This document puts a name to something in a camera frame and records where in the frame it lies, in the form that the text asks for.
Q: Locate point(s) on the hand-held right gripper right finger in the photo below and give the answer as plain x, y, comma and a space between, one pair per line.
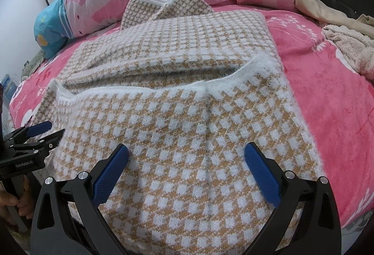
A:
260, 169

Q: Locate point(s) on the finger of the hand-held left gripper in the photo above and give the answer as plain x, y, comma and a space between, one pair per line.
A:
39, 128
52, 138

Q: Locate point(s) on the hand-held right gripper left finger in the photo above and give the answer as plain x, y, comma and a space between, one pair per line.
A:
112, 169

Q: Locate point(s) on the tan white houndstooth coat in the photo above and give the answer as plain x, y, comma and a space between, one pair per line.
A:
181, 132

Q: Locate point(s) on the person's left hand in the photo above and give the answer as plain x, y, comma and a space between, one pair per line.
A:
24, 199

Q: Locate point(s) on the grey green mat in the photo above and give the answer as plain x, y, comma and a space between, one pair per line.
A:
32, 65

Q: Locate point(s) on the pink floral bed blanket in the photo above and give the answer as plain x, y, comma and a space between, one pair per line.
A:
321, 115

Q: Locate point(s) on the cream fluffy garment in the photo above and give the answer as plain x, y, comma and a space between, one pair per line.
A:
353, 47

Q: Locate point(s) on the beige garment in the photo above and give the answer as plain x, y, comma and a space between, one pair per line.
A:
321, 9

